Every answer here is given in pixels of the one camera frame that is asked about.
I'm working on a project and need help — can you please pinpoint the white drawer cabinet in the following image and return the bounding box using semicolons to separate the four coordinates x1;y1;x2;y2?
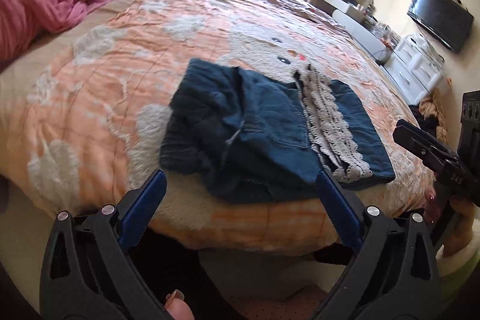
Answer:
383;33;446;106

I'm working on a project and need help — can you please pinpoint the pile of brown black clothes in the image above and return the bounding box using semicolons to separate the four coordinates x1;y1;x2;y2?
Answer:
409;88;448;145

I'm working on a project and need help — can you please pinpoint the person right hand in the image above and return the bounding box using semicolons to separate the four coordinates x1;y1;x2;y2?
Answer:
424;186;476;257

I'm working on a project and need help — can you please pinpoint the purple patterned cloth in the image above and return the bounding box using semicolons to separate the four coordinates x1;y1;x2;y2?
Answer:
261;0;338;26

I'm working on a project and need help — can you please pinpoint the white low bench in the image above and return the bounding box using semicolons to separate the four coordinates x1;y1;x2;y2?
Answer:
332;10;392;65

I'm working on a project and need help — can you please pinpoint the blue denim pants lace trim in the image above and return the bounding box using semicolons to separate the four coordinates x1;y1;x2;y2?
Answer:
160;58;395;204

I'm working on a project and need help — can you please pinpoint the black flat television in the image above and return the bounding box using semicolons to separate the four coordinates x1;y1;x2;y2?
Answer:
407;0;474;54

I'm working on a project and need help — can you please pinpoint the black tracking camera box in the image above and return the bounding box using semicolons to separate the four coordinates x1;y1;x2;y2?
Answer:
457;90;480;164

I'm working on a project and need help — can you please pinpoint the person left hand thumb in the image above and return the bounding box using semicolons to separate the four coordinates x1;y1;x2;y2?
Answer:
164;289;194;320

